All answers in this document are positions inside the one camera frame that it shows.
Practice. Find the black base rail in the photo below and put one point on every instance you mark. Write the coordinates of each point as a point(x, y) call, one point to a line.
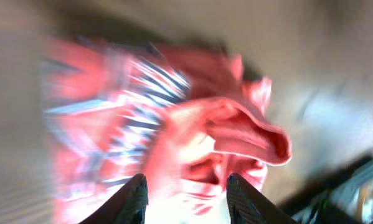
point(334, 198)

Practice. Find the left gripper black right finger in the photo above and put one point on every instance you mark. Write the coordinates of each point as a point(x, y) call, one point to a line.
point(248, 206)

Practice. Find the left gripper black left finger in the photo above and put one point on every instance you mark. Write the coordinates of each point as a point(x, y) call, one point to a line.
point(126, 206)

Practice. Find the red t-shirt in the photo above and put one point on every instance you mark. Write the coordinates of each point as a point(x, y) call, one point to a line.
point(183, 116)

